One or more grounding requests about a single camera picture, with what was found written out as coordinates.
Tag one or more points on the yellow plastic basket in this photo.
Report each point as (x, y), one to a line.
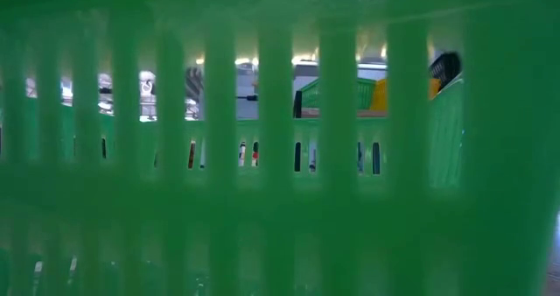
(380, 96)

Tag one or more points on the green plastic basket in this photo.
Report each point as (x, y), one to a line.
(311, 96)
(275, 199)

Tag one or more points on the black plastic basket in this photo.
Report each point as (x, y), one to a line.
(446, 70)

